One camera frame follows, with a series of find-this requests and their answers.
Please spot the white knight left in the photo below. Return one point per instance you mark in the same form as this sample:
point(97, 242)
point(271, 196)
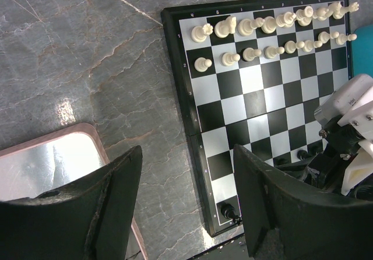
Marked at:
point(225, 27)

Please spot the white rook left corner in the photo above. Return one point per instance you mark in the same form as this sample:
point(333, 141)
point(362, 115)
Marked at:
point(200, 33)

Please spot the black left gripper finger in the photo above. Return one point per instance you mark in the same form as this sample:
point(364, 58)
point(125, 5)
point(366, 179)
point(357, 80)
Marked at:
point(89, 218)

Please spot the black white chess board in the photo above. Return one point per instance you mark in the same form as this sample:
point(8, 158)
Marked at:
point(266, 105)

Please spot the white knight right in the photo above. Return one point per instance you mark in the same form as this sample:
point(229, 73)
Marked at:
point(323, 13)

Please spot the white bishop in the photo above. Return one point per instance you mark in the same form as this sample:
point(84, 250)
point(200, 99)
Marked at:
point(247, 26)
point(304, 16)

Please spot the pink metal tray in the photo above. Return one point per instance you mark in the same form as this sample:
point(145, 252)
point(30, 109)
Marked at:
point(50, 161)

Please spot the white rook right corner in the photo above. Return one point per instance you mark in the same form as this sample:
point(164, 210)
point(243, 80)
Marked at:
point(342, 10)

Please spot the white bishop left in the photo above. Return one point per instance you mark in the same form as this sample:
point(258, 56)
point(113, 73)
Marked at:
point(247, 26)

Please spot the white rook corner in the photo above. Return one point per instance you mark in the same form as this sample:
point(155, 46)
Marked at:
point(200, 33)
point(342, 10)

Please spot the white queen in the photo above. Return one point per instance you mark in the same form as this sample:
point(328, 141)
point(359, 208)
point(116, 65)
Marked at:
point(270, 23)

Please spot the black pawn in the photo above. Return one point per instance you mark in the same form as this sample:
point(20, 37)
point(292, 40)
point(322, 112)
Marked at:
point(281, 161)

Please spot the white pawn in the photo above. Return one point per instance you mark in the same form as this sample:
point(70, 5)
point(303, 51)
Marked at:
point(249, 54)
point(324, 36)
point(343, 38)
point(202, 64)
point(291, 46)
point(272, 51)
point(229, 59)
point(310, 45)

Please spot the black rook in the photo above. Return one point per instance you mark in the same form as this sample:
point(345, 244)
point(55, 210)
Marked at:
point(228, 212)

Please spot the white knight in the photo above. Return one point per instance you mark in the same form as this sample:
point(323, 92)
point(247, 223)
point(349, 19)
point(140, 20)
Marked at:
point(225, 27)
point(323, 13)

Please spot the black piece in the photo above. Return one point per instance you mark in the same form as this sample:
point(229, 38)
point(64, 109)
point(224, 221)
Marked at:
point(303, 155)

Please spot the white king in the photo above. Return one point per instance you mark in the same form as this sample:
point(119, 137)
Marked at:
point(286, 20)

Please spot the blue plastic bin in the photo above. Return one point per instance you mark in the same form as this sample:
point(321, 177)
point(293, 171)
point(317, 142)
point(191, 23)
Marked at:
point(362, 50)

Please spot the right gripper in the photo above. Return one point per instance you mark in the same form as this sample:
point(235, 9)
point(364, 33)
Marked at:
point(285, 218)

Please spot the white bishop right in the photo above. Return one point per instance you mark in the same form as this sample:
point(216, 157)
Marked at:
point(304, 16)

